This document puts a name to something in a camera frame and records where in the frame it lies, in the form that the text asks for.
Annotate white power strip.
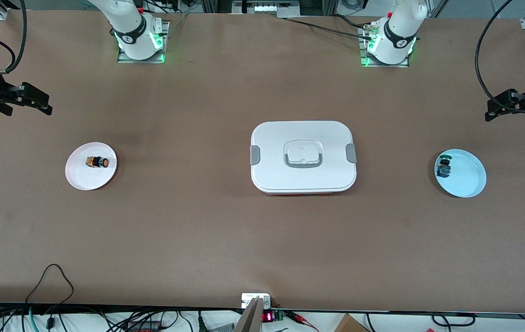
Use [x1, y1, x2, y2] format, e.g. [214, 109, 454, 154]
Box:
[233, 0, 301, 15]

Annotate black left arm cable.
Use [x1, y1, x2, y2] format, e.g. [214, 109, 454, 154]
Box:
[474, 0, 525, 114]

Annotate light blue round plate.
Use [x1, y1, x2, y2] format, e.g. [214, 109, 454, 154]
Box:
[434, 149, 487, 198]

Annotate teal cable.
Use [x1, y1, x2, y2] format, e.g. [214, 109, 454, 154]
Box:
[22, 306, 38, 332]

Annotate black flat looped cable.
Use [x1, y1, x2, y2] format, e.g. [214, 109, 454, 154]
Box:
[431, 312, 476, 327]

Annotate thin black looped cable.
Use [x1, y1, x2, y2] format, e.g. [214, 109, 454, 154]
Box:
[25, 263, 75, 306]

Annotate pink round plate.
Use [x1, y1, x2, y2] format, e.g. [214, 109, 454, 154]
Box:
[65, 142, 118, 191]

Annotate white lunch box grey clips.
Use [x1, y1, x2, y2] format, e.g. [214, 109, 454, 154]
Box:
[250, 121, 358, 195]

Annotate red clip test leads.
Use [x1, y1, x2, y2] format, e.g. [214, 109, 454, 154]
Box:
[286, 311, 320, 332]

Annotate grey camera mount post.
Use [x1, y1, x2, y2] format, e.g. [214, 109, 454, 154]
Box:
[234, 297, 264, 332]

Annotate black cable across table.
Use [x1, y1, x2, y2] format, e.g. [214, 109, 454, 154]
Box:
[277, 17, 375, 36]

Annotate green push button switch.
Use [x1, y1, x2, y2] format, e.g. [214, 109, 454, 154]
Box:
[436, 156, 453, 178]

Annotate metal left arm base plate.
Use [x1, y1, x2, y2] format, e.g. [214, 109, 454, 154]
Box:
[358, 25, 410, 68]

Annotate brown cardboard box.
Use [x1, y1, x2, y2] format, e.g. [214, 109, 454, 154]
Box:
[334, 314, 370, 332]

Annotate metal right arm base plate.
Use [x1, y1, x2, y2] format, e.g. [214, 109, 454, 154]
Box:
[117, 20, 170, 64]

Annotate small white bracket device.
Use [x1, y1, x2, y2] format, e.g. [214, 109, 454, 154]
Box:
[241, 293, 272, 309]

